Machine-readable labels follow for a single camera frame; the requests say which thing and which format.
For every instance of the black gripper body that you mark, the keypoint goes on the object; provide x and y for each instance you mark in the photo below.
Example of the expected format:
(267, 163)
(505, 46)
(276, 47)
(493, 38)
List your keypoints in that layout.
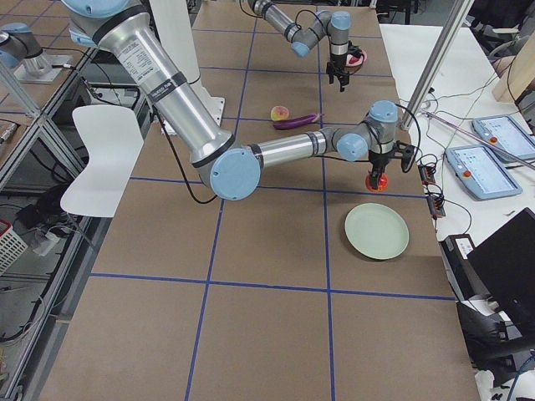
(377, 160)
(338, 63)

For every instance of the red yellow apple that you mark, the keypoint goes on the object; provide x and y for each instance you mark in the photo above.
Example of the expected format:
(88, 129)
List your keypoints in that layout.
(377, 183)

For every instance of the purple eggplant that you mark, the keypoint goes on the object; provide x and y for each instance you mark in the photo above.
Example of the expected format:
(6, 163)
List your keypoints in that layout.
(298, 122)

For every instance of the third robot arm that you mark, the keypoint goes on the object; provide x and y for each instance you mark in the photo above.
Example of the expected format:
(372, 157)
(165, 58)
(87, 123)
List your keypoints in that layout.
(22, 52)

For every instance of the pink plate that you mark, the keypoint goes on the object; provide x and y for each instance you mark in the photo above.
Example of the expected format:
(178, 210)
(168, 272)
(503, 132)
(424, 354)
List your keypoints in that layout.
(359, 63)

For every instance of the light green plate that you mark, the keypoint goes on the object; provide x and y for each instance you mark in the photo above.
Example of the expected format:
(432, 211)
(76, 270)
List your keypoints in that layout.
(376, 231)

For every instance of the yellow pink peach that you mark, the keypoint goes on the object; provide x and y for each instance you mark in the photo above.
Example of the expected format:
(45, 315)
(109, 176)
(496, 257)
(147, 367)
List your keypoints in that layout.
(279, 113)

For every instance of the near teach pendant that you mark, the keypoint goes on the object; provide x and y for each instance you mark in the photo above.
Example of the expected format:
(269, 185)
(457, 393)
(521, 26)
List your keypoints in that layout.
(481, 172)

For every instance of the teach pendant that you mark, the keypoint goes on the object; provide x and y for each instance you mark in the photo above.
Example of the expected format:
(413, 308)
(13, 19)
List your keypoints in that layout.
(481, 172)
(507, 134)

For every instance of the far teach pendant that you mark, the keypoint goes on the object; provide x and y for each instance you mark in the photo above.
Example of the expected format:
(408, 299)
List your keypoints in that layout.
(507, 134)

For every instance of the black laptop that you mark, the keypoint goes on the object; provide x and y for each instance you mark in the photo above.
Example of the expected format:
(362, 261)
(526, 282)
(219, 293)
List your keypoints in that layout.
(505, 264)

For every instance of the white chair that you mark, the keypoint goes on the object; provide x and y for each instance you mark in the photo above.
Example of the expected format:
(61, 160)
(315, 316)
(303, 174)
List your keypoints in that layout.
(112, 138)

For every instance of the white plastic basket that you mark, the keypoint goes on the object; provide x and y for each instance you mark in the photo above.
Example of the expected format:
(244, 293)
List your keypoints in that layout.
(12, 246)

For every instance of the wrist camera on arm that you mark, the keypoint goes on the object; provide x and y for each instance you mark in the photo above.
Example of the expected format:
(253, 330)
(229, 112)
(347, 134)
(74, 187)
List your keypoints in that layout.
(354, 53)
(406, 154)

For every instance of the aluminium frame post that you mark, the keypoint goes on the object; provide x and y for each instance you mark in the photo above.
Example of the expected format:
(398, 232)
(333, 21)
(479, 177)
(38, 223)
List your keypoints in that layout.
(443, 44)

